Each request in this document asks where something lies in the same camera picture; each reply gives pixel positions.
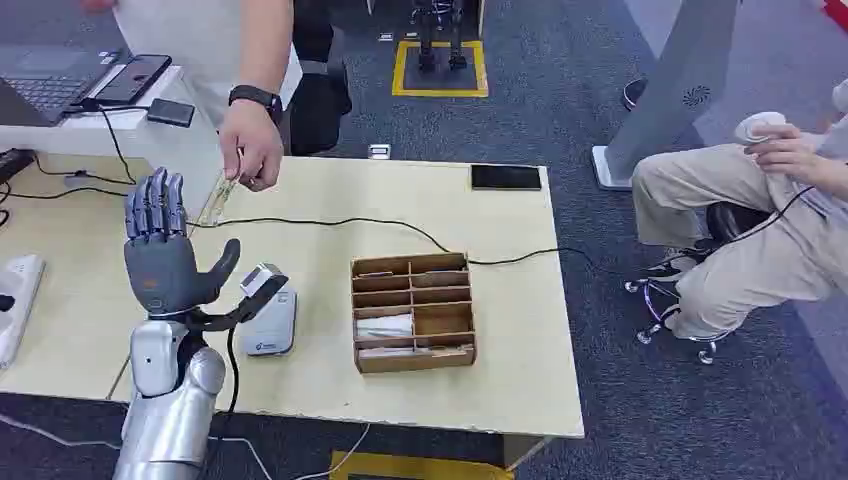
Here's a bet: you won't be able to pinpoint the person's left hand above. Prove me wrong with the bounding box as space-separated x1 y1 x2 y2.
218 99 286 193

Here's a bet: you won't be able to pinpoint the person's hand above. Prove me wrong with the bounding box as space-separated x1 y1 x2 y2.
743 122 826 187

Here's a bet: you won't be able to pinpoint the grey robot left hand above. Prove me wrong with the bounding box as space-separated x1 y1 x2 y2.
123 166 242 318

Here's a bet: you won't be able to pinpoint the white hand controller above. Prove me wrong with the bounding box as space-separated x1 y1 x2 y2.
733 111 790 147

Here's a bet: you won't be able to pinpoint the clear card sleeve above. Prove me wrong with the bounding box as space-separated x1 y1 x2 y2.
198 168 240 228

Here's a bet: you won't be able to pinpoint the black wristwatch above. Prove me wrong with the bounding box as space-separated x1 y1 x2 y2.
227 84 285 124

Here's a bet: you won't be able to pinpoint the black tablet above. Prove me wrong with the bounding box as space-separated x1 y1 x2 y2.
94 54 174 107

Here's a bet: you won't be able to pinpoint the person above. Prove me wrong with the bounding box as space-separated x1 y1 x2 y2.
79 0 354 193
630 78 848 342

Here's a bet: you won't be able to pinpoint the white side table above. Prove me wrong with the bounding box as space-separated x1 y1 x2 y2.
0 64 223 220

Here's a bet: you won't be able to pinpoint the small black box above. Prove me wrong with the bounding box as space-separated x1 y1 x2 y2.
146 97 197 128

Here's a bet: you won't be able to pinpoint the black office chair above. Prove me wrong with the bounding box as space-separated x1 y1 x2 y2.
623 201 773 367

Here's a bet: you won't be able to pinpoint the dark grey laptop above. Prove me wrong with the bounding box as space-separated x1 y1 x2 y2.
0 44 124 128

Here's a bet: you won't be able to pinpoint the white card reader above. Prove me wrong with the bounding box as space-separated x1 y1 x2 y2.
237 288 298 359

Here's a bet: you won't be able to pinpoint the grey pillar with white base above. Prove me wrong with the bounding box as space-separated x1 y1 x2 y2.
591 0 740 192

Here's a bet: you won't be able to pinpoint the white power strip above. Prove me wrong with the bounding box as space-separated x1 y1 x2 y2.
0 253 46 371

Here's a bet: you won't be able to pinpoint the red object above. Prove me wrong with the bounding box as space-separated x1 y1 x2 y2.
821 0 848 34

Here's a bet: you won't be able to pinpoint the black shoe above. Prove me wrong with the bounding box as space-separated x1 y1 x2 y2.
621 77 649 113

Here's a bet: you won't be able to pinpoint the pale desk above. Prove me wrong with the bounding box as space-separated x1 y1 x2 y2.
0 153 586 468

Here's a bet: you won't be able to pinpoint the black power strip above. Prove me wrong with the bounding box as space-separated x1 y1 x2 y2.
0 148 36 187

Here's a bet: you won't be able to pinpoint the black robot legs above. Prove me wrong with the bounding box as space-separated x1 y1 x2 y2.
409 0 472 73

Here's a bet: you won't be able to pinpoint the white card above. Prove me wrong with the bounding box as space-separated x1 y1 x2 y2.
357 345 425 360
355 313 415 340

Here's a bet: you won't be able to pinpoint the black phone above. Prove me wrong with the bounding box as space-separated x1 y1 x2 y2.
470 164 543 192

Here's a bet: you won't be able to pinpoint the wooden card box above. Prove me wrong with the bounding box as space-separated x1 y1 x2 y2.
350 251 478 376

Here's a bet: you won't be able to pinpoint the thin black cable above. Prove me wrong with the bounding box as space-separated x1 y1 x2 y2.
0 185 130 230

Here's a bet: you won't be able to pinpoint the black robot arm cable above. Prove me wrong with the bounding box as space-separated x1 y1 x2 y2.
198 324 241 480

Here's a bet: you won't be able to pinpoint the black laptop cable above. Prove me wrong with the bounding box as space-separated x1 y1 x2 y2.
62 99 150 187

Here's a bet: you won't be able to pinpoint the long black cable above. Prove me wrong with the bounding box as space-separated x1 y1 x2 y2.
187 186 816 276

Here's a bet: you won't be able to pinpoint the white floor cable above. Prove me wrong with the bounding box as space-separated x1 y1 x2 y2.
0 413 372 480

